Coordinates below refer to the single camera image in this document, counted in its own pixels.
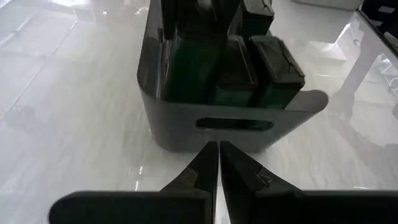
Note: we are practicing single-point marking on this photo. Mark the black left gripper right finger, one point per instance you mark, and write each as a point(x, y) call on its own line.
point(264, 205)

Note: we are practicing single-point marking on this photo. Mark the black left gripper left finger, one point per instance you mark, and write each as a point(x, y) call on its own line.
point(186, 205)

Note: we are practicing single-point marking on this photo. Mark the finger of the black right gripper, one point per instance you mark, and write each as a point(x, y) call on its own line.
point(169, 18)
point(225, 15)

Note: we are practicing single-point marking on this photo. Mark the green spice tin black lid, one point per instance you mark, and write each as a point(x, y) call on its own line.
point(276, 62)
point(192, 71)
point(256, 18)
point(236, 68)

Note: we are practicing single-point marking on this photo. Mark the grey translucent plastic bin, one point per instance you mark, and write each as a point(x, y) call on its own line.
point(174, 130)

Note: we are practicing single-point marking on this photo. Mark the clear plastic bin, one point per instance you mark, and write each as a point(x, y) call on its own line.
point(370, 62)

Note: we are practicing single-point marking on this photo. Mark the black table frame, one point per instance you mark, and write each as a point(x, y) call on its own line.
point(377, 15)

